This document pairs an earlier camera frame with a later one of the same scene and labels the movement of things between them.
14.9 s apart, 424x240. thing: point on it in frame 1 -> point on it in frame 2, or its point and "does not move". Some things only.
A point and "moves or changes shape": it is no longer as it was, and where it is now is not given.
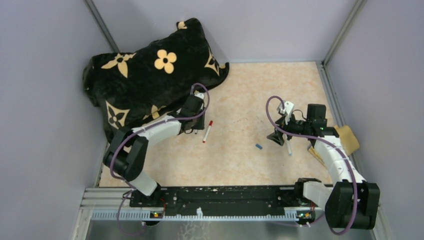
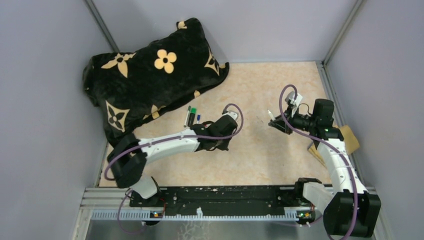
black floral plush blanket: [129, 90] does not move
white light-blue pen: [289, 151] moves or changes shape
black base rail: [224, 199] does not move
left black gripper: [199, 120] -> [215, 143]
